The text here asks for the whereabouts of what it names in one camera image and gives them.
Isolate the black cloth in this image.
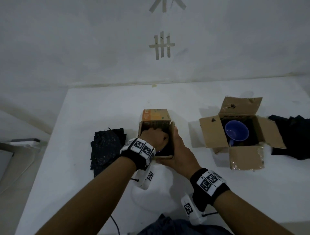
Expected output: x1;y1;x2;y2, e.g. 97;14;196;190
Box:
268;114;310;161

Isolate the white flat device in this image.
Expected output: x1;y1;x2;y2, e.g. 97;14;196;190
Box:
10;138;41;148

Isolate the person's left forearm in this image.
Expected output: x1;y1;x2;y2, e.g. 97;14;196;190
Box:
35;157;137;235

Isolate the black left wrist strap with markers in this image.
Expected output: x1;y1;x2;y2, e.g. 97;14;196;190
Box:
120;138;156;171

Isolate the small orange cardboard box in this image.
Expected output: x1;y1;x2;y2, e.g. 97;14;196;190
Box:
138;109;176;160

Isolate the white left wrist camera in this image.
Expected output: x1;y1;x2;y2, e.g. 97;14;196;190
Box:
132;165;155;191

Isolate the person's left hand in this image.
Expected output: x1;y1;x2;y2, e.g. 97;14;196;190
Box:
140;128;170;152

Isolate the open brown cardboard box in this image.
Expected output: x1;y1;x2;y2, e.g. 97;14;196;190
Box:
199;96;287;171

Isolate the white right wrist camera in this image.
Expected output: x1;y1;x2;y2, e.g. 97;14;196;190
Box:
180;193;206;225

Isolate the blue mug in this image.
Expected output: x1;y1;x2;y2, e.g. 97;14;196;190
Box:
225;120;250;147

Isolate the black cable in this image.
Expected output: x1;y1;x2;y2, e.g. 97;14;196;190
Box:
109;215;122;235

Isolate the dark speckled cloth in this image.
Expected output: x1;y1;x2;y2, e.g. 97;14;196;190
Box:
90;128;127;178

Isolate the black right wrist strap with markers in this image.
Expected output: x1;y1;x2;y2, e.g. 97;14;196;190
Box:
189;168;231;213

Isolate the person's right forearm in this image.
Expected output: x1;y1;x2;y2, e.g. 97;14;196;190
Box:
213;190;295;235

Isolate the black wrist strap with markers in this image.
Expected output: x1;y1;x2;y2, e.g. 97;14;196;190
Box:
189;168;231;213
120;138;156;171

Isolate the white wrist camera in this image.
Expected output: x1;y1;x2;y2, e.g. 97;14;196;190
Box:
180;193;206;225
132;165;155;191

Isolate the person's right hand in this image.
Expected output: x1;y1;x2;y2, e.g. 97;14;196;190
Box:
158;126;203;181

